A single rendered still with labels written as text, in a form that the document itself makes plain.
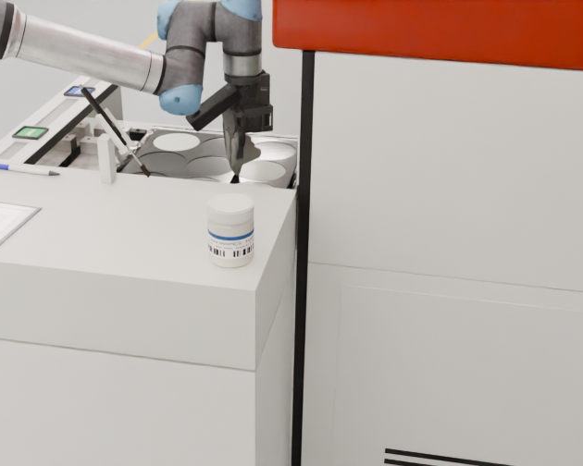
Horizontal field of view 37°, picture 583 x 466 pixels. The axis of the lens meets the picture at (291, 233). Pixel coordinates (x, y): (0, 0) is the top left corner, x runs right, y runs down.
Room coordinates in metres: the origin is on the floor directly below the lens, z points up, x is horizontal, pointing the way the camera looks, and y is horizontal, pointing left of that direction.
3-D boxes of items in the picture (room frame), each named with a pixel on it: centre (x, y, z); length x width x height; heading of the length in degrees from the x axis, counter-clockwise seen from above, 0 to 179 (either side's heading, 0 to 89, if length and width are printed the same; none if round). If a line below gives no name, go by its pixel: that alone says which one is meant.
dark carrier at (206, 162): (1.68, 0.17, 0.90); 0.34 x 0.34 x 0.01; 80
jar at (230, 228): (1.18, 0.09, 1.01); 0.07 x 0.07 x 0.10
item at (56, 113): (1.80, 0.52, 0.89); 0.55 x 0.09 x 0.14; 170
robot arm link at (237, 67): (1.64, 0.10, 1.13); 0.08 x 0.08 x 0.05
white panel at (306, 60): (1.83, -0.08, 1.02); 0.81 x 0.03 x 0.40; 170
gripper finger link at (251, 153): (1.63, 0.09, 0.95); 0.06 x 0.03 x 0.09; 115
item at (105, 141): (1.45, 0.32, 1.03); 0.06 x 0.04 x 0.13; 80
